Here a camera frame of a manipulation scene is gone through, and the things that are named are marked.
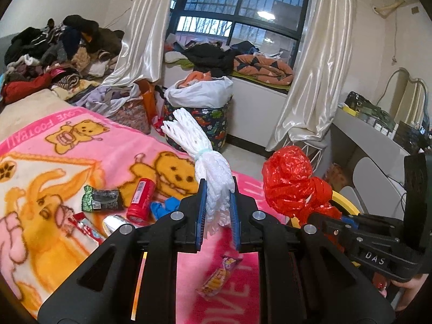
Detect dinosaur print basket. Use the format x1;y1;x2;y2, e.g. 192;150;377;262
163;98;233;152

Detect cream satin curtain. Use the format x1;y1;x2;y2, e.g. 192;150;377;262
101;0;188;88
265;0;358;152

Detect pink printed blanket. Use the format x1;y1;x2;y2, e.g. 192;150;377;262
0;106;267;324

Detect blue plastic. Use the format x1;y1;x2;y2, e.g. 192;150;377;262
150;196;183;221

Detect barred window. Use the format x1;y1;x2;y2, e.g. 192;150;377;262
165;0;313;63

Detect dark bag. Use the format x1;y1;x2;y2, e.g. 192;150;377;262
342;91;397;130

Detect white pillow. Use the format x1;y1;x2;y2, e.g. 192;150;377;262
164;50;188;64

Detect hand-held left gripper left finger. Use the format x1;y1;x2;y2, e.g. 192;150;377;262
36;178;208;324

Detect white chair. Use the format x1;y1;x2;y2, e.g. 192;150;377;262
341;157;407;217

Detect green mat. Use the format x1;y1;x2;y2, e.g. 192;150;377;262
233;72;291;92

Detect white foam net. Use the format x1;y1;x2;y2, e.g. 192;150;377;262
161;107;236;237

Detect white desk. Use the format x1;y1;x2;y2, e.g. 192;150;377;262
329;108;422;190

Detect white wire basket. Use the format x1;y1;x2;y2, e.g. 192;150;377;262
297;138;329;176

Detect beige bed cover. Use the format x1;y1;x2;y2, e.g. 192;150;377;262
0;89;82;142

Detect orange triangle pattern quilt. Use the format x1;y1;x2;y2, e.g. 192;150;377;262
233;53;295;86

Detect black green snack wrapper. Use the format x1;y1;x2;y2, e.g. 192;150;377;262
82;185;124;213

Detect framed mirror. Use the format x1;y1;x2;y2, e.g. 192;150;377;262
385;67;431;125

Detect pile of clothes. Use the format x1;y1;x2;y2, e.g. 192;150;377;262
0;14;125;105

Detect floral patterned bag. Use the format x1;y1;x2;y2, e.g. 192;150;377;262
108;96;152;136

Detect yellow bin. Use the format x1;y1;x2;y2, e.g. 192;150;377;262
287;190;361;230

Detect orange bag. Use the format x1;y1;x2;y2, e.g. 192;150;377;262
137;79;157;122

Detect black garment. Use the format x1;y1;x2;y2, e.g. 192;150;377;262
182;43;237;78

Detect person's right hand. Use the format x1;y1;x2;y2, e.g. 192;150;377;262
396;270;432;312

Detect orange cloth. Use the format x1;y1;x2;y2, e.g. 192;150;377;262
177;71;217;90

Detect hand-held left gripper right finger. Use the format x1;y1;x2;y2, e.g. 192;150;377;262
229;189;395;324

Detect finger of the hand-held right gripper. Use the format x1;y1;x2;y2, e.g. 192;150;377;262
341;213;404;229
306;212;358;254

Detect red can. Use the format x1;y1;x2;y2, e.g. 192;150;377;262
126;177;156;224

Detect lavender grey garment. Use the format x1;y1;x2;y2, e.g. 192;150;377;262
72;83;140;115

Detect silver wrapper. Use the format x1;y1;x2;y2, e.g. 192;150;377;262
102;214;136;237

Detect yellow pink candy packet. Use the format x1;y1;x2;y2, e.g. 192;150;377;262
196;255;244;299

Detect red plastic bag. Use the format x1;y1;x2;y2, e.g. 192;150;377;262
262;146;343;227

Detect white bag liner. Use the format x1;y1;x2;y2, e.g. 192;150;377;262
164;76;234;109

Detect red white wrapper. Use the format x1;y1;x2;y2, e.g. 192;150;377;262
67;212;105;245

